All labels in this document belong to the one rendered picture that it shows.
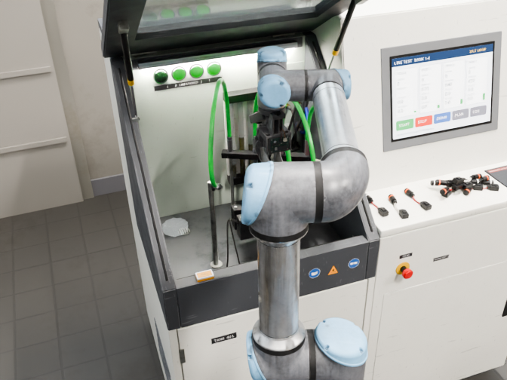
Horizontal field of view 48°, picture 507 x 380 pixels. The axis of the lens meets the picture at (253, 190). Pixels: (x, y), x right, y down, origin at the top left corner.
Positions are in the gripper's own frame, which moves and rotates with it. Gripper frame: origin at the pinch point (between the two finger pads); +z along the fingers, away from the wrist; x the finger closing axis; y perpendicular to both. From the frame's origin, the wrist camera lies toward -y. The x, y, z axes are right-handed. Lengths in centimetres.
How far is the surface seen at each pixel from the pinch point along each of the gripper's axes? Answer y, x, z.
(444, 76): -22, 71, -9
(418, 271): 8, 51, 48
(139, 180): -16.6, -35.2, 6.1
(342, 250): 8.2, 20.7, 30.1
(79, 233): -165, -62, 124
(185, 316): 8, -30, 41
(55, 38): -202, -53, 16
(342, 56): -25.4, 34.1, -19.7
